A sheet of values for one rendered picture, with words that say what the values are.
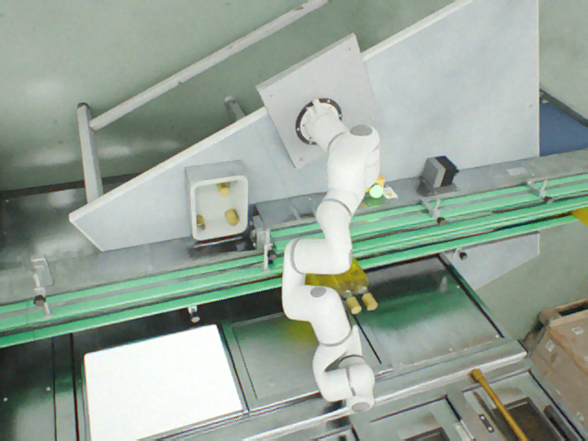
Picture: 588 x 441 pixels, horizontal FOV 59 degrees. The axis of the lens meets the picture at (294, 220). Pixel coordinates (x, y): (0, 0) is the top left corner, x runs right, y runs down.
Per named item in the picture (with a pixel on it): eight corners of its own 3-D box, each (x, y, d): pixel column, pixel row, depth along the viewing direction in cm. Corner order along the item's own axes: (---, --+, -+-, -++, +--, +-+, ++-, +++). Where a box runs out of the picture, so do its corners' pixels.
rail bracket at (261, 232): (254, 255, 171) (266, 283, 163) (255, 216, 161) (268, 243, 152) (263, 254, 172) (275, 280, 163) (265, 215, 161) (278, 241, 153)
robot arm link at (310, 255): (306, 199, 130) (280, 238, 121) (355, 197, 122) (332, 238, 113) (324, 241, 137) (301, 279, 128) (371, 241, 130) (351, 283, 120)
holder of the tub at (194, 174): (189, 235, 174) (194, 251, 168) (185, 166, 156) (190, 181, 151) (239, 226, 179) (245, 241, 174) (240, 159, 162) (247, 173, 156)
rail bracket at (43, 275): (39, 274, 158) (39, 332, 142) (25, 232, 147) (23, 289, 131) (56, 271, 159) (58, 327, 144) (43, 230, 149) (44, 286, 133)
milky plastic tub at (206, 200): (187, 224, 170) (193, 242, 164) (184, 167, 156) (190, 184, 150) (239, 215, 176) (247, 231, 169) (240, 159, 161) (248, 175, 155)
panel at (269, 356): (80, 357, 159) (88, 464, 135) (78, 352, 157) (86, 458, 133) (347, 295, 187) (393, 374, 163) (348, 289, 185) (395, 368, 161)
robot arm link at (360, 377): (336, 390, 130) (374, 380, 129) (330, 354, 138) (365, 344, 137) (350, 418, 140) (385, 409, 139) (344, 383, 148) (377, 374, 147)
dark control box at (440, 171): (421, 175, 195) (433, 188, 189) (425, 157, 190) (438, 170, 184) (439, 172, 198) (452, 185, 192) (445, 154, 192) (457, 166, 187)
